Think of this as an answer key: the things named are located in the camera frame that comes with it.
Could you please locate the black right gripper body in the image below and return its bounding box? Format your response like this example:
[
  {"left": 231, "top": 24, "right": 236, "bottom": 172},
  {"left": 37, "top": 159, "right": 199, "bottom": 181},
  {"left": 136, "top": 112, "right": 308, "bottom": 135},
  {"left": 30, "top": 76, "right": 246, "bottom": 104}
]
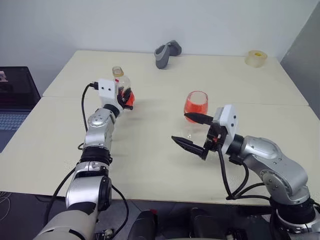
[{"left": 201, "top": 122, "right": 228, "bottom": 161}]

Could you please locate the translucent yellowish tape roll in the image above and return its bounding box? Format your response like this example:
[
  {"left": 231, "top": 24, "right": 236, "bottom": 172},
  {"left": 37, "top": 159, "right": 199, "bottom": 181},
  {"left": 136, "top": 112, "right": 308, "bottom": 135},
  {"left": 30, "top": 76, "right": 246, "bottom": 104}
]
[{"left": 244, "top": 49, "right": 268, "bottom": 68}]

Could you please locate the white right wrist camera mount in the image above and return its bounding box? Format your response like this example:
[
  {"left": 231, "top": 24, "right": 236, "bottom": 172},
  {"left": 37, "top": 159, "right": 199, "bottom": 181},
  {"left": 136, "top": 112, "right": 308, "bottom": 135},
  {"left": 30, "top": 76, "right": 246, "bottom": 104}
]
[{"left": 212, "top": 104, "right": 240, "bottom": 155}]

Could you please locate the dark rounded shape, red spot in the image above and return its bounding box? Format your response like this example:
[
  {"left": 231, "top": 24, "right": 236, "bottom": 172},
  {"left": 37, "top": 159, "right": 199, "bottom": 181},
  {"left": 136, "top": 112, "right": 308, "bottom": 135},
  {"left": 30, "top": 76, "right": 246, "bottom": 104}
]
[{"left": 134, "top": 209, "right": 159, "bottom": 240}]

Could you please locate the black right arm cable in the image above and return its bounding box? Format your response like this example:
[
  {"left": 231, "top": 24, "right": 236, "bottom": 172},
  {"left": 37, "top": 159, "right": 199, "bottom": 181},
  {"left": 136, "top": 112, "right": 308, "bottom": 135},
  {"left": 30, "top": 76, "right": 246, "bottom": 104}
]
[{"left": 216, "top": 143, "right": 273, "bottom": 201}]

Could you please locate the grey curved plastic object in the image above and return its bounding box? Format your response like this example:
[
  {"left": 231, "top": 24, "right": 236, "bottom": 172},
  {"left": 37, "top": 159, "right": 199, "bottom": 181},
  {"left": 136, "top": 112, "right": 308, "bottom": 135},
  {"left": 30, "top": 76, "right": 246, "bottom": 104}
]
[{"left": 154, "top": 39, "right": 183, "bottom": 70}]

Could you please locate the thin white wire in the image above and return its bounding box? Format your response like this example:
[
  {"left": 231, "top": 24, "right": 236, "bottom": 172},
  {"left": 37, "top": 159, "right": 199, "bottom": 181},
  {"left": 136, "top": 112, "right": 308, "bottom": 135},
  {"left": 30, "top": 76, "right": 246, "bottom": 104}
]
[{"left": 0, "top": 191, "right": 12, "bottom": 226}]

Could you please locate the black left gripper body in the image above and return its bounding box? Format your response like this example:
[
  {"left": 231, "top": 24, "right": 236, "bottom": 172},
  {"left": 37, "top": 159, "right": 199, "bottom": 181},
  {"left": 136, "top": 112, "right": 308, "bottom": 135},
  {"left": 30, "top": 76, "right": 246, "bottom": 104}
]
[{"left": 116, "top": 99, "right": 134, "bottom": 111}]

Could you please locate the clear bottle with yellow cap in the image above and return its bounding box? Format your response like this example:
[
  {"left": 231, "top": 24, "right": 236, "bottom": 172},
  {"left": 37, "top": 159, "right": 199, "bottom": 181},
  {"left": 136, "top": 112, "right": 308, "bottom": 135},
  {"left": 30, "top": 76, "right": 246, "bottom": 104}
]
[{"left": 111, "top": 66, "right": 136, "bottom": 107}]

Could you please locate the dark laptop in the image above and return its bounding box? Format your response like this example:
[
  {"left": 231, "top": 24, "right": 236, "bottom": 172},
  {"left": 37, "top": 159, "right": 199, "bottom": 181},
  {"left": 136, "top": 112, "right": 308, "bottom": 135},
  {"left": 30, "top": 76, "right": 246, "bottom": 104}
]
[{"left": 0, "top": 66, "right": 42, "bottom": 153}]

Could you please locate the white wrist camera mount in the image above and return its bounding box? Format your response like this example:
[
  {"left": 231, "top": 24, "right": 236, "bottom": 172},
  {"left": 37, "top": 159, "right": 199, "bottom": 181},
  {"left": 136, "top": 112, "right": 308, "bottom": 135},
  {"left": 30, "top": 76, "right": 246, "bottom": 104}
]
[
  {"left": 97, "top": 78, "right": 125, "bottom": 112},
  {"left": 212, "top": 104, "right": 240, "bottom": 155}
]

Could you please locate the clear wine glass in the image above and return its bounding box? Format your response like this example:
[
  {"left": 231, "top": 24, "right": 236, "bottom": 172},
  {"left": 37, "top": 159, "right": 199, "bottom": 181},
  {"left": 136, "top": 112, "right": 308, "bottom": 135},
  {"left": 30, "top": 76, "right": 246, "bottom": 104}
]
[{"left": 180, "top": 90, "right": 209, "bottom": 141}]

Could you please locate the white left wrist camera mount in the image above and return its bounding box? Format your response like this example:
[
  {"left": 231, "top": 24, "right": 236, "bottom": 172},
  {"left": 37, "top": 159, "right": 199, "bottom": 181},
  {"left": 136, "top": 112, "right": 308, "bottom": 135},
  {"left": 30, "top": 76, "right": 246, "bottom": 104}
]
[{"left": 97, "top": 78, "right": 125, "bottom": 112}]

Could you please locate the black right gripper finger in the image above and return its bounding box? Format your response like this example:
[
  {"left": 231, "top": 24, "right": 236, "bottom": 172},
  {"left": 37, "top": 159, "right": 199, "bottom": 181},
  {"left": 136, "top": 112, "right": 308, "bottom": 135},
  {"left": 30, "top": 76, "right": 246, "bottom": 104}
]
[
  {"left": 184, "top": 112, "right": 215, "bottom": 126},
  {"left": 171, "top": 135, "right": 206, "bottom": 159}
]

